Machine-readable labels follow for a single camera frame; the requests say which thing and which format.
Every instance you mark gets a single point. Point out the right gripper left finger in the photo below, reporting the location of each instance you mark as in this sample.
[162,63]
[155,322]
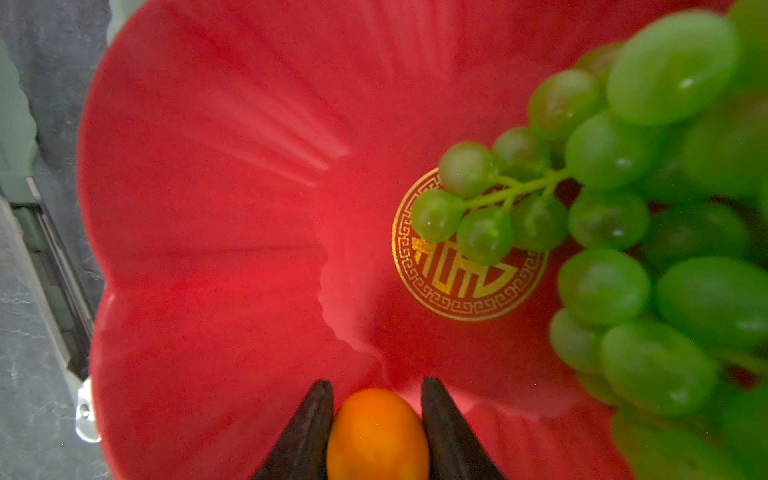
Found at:
[300,451]

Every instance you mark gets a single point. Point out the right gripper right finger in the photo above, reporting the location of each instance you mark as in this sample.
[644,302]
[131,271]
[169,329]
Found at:
[455,451]

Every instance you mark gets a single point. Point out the orange fake tangerine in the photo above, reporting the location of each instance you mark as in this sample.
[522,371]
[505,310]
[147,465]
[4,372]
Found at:
[377,435]

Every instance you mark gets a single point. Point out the red flower-shaped fruit bowl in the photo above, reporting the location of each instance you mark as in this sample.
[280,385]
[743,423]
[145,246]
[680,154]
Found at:
[241,167]

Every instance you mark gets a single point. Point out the green fake grape bunch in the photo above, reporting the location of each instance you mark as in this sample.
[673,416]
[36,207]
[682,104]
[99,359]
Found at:
[651,154]

